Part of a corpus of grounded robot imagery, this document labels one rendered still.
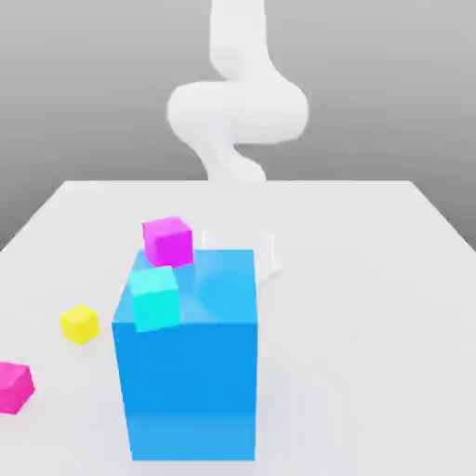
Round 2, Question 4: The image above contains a small yellow cube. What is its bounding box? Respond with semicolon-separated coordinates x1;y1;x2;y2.
59;304;101;347

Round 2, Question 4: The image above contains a small pink cube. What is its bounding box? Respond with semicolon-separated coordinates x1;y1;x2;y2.
0;361;36;417

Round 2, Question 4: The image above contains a small cyan cube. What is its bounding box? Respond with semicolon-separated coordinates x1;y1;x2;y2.
127;266;182;334

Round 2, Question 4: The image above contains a small magenta cube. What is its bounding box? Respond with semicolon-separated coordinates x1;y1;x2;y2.
141;216;195;270

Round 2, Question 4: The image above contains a large blue box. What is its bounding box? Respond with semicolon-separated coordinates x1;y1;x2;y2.
111;248;258;463

